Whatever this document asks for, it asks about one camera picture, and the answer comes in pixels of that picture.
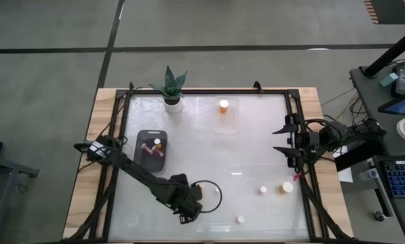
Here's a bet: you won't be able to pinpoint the grey metal bench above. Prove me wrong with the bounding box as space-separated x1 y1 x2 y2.
0 151 40 244

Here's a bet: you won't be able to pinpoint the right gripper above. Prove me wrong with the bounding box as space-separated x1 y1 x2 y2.
272 113 321 170

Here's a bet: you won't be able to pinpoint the clear water bottle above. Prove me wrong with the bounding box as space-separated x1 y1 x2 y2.
358 168 379 182

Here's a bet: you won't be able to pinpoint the black diagonal pole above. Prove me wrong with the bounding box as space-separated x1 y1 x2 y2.
363 25 405 79

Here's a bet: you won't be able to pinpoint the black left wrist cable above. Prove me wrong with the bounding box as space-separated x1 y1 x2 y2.
191 180 223 214

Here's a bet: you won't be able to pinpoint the small teal box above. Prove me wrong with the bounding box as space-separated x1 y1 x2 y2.
380 73 400 88

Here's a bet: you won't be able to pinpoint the black aluminium table frame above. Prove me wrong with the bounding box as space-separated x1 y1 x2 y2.
62 87 354 243

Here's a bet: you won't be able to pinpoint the white paper sheet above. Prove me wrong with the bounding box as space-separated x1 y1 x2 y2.
332 144 354 184

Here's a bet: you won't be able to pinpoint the dark grey plastic bin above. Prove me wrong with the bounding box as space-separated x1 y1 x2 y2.
133 129 168 173

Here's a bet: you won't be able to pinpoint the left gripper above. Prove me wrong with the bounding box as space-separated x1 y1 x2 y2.
168 173 204 225

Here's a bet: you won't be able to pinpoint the backlit black keyboard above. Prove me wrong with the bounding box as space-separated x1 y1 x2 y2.
384 161 405 199

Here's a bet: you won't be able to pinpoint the dark grey workstation desk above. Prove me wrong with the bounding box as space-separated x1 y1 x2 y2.
334 64 405 243

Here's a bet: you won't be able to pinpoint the tangled cable bundle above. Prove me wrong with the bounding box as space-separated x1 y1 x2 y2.
320 87 371 125

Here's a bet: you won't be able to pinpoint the clear plastic bin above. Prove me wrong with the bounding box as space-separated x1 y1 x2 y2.
212 96 240 135

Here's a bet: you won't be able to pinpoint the green plant in white pot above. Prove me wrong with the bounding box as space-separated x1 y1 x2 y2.
148 65 189 115

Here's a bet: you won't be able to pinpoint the dark mat striped edges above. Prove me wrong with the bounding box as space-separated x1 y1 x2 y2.
364 0 405 25

